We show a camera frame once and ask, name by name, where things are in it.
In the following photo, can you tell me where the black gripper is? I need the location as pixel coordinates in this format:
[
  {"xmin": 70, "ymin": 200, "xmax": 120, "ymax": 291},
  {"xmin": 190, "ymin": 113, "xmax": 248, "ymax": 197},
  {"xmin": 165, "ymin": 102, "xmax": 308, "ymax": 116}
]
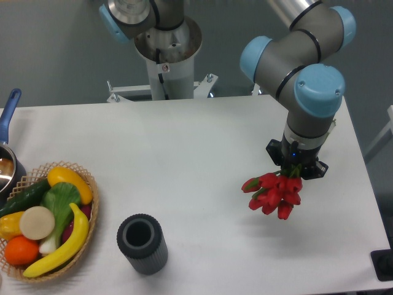
[{"xmin": 266, "ymin": 138, "xmax": 329, "ymax": 180}]

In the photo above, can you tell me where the red tulip bouquet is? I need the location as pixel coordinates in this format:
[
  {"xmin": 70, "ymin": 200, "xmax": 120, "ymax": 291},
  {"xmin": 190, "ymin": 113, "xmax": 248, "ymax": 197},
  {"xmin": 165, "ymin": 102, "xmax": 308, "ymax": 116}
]
[{"xmin": 241, "ymin": 165, "xmax": 303, "ymax": 220}]

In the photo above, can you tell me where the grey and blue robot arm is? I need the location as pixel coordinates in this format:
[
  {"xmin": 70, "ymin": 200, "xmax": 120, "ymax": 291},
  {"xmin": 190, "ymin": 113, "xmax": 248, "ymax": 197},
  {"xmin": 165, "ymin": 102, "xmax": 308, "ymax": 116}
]
[{"xmin": 99, "ymin": 1, "xmax": 356, "ymax": 179}]

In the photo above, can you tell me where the black device at table edge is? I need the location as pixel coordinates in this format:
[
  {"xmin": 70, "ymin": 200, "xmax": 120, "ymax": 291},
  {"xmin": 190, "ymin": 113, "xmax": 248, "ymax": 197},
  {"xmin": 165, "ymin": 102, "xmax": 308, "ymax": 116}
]
[{"xmin": 370, "ymin": 249, "xmax": 392, "ymax": 281}]

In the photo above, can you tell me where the dark grey ribbed vase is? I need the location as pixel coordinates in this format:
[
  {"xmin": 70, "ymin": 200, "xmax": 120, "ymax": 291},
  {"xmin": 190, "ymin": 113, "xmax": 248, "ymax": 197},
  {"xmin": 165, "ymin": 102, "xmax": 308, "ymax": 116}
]
[{"xmin": 117, "ymin": 213, "xmax": 168, "ymax": 275}]

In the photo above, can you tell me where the red purple vegetable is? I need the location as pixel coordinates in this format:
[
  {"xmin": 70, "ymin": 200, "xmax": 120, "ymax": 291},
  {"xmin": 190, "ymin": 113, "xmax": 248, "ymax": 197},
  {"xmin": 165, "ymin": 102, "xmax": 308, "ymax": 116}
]
[{"xmin": 61, "ymin": 204, "xmax": 92, "ymax": 244}]

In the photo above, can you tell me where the yellow banana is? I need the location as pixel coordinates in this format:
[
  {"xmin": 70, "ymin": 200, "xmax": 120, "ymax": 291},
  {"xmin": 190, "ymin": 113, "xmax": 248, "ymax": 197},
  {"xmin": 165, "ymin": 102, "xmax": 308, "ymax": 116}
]
[{"xmin": 23, "ymin": 203, "xmax": 89, "ymax": 278}]

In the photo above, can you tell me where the green bok choy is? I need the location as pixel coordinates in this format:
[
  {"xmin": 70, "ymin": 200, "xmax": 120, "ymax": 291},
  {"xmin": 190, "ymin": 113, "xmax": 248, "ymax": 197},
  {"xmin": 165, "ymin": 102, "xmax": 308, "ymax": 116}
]
[{"xmin": 39, "ymin": 182, "xmax": 81, "ymax": 256}]

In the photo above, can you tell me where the woven wicker basket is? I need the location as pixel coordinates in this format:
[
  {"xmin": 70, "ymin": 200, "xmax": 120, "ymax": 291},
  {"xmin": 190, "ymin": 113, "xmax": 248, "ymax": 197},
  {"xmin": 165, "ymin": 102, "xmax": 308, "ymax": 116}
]
[{"xmin": 1, "ymin": 161, "xmax": 99, "ymax": 283}]

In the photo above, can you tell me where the dark green cucumber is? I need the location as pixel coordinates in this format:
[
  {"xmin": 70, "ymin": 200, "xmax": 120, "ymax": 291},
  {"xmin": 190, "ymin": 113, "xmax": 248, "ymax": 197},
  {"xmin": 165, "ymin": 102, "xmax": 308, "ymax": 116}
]
[{"xmin": 1, "ymin": 178, "xmax": 50, "ymax": 217}]

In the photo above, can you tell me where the beige round disc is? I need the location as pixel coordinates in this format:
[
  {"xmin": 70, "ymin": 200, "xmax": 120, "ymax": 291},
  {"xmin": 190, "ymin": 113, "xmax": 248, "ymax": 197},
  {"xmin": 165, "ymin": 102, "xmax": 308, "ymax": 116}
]
[{"xmin": 19, "ymin": 206, "xmax": 55, "ymax": 240}]

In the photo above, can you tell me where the orange fruit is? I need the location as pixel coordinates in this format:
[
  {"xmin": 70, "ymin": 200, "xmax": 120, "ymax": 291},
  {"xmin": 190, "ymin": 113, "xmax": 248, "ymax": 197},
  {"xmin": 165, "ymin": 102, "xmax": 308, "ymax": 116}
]
[{"xmin": 4, "ymin": 235, "xmax": 39, "ymax": 266}]

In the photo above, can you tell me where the yellow bell pepper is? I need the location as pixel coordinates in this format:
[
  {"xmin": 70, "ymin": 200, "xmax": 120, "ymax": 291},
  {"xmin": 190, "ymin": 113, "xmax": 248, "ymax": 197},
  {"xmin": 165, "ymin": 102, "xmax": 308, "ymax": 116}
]
[{"xmin": 0, "ymin": 211, "xmax": 24, "ymax": 240}]

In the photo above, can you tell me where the white frame at right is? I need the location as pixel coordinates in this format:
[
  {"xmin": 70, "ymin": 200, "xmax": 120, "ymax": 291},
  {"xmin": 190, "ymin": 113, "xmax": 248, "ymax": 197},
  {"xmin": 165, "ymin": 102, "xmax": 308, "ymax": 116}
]
[{"xmin": 364, "ymin": 105, "xmax": 392, "ymax": 164}]

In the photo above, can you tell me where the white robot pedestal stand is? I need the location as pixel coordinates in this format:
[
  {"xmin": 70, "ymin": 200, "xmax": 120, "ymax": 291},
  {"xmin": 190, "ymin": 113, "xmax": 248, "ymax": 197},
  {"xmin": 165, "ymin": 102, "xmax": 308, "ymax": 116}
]
[{"xmin": 107, "ymin": 16, "xmax": 219, "ymax": 103}]

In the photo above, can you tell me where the blue handled saucepan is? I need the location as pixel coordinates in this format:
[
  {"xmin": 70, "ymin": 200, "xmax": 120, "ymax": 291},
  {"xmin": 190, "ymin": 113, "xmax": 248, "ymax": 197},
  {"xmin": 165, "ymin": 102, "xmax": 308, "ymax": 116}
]
[{"xmin": 1, "ymin": 88, "xmax": 26, "ymax": 207}]

